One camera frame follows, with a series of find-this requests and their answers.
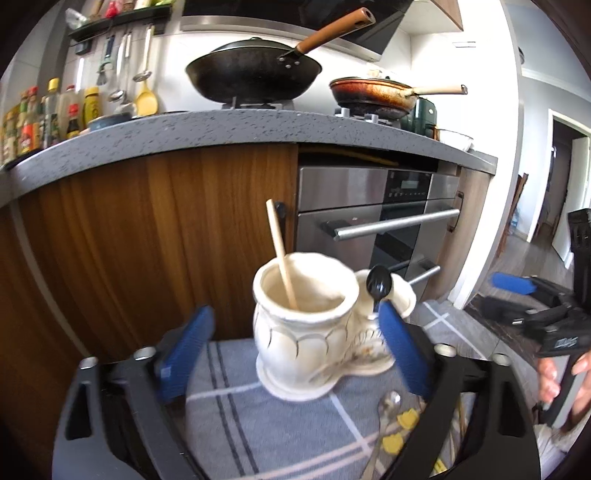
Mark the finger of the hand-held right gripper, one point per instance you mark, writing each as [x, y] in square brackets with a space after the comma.
[512, 283]
[503, 310]

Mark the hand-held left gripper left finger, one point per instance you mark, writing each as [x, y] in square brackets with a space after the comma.
[184, 353]

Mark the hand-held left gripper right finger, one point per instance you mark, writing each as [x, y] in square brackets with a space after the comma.
[404, 350]

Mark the silver metal spoon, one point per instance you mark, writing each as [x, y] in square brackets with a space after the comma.
[389, 406]

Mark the white ceramic double utensil holder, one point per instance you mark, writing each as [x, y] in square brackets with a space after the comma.
[295, 344]

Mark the person's right forearm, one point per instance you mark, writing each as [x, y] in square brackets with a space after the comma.
[558, 447]

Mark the person's right hand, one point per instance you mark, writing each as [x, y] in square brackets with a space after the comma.
[547, 383]

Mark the black plastic spoon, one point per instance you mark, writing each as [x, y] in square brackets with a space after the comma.
[378, 281]

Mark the light wooden cabinet panel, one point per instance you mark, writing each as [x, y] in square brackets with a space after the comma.
[466, 221]

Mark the grey striped cloth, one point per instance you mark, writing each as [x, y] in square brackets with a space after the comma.
[258, 434]

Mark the wooden kitchen cabinet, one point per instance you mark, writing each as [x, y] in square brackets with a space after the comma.
[138, 230]

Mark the white bowl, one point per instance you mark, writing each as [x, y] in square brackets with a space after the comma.
[455, 139]

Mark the stainless steel built-in oven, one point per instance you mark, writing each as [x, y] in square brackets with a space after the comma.
[341, 194]

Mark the green kitchen appliance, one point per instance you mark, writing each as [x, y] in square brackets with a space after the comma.
[422, 117]

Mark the red frying pan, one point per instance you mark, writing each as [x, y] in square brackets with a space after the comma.
[369, 94]

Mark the blue bowl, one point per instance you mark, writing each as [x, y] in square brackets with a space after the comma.
[108, 122]

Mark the yellow rice paddle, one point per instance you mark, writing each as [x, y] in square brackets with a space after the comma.
[147, 100]

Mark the gas stove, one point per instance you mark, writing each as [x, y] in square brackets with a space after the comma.
[251, 106]

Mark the row of condiment bottles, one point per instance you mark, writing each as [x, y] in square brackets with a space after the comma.
[51, 120]

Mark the silver slotted spoon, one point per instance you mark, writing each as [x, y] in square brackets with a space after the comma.
[142, 76]

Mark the hanging kitchen peeler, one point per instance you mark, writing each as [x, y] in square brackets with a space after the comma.
[104, 64]

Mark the black range hood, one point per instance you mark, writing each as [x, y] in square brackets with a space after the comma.
[231, 7]

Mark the wooden wall cabinet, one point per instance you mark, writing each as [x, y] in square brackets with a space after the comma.
[450, 11]

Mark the black wall shelf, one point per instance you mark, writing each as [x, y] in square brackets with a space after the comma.
[120, 23]

